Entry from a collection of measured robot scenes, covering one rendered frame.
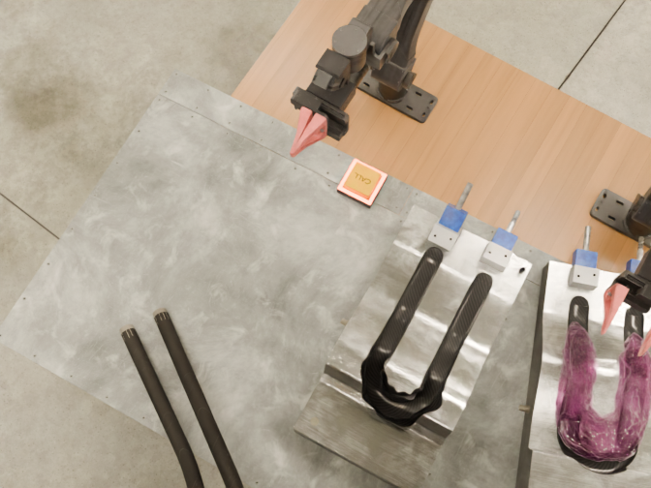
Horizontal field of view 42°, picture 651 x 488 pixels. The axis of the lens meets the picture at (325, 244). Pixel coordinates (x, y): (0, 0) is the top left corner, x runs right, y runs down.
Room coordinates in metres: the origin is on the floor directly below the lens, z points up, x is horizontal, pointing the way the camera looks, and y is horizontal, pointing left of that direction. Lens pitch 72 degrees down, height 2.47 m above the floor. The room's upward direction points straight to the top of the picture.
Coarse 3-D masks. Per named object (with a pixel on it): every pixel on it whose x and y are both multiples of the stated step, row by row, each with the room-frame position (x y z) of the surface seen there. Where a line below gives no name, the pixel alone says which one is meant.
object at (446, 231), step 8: (472, 184) 0.61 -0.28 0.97; (464, 192) 0.60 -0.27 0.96; (464, 200) 0.59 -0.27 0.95; (448, 208) 0.57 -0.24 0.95; (456, 208) 0.57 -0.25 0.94; (448, 216) 0.56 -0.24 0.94; (456, 216) 0.56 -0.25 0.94; (464, 216) 0.56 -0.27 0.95; (440, 224) 0.55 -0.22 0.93; (448, 224) 0.55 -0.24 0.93; (456, 224) 0.55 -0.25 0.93; (432, 232) 0.53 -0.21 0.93; (440, 232) 0.53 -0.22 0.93; (448, 232) 0.53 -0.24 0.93; (456, 232) 0.53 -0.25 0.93; (432, 240) 0.52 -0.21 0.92; (440, 240) 0.52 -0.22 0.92; (448, 240) 0.52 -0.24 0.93; (448, 248) 0.50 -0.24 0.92
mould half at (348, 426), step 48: (480, 240) 0.53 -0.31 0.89; (384, 288) 0.43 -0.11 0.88; (432, 288) 0.43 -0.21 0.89; (432, 336) 0.33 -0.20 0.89; (480, 336) 0.34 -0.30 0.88; (336, 384) 0.25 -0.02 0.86; (336, 432) 0.16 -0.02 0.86; (384, 432) 0.16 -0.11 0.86; (432, 432) 0.16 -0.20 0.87; (384, 480) 0.07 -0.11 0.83
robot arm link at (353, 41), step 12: (348, 24) 0.75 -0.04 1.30; (360, 24) 0.75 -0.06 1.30; (336, 36) 0.73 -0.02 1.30; (348, 36) 0.73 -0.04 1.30; (360, 36) 0.73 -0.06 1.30; (336, 48) 0.71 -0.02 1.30; (348, 48) 0.71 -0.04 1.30; (360, 48) 0.71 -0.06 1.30; (372, 48) 0.75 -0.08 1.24; (384, 48) 0.76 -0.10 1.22; (396, 48) 0.77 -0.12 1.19; (360, 60) 0.71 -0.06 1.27; (372, 60) 0.75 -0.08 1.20; (384, 60) 0.75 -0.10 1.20
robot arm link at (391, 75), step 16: (416, 0) 0.95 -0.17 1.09; (432, 0) 0.96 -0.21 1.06; (416, 16) 0.93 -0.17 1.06; (400, 32) 0.92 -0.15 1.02; (416, 32) 0.92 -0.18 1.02; (400, 48) 0.90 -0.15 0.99; (384, 64) 0.88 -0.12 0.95; (400, 64) 0.88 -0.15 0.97; (384, 80) 0.86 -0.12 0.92; (400, 80) 0.85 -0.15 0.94
